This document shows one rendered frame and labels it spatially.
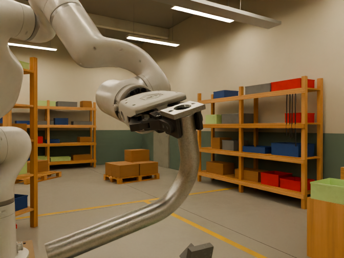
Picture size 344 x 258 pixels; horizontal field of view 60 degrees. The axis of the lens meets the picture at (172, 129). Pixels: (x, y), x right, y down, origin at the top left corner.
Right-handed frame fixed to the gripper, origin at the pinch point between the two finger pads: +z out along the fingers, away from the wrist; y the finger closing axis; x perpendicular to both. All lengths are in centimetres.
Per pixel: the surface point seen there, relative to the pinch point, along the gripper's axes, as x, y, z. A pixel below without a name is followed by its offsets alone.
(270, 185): 297, 345, -315
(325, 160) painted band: 253, 417, -252
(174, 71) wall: 132, 457, -797
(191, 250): 20.3, -3.7, 2.6
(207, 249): 21.6, -0.9, 3.1
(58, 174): 316, 34, -768
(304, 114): 161, 384, -267
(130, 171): 306, 180, -602
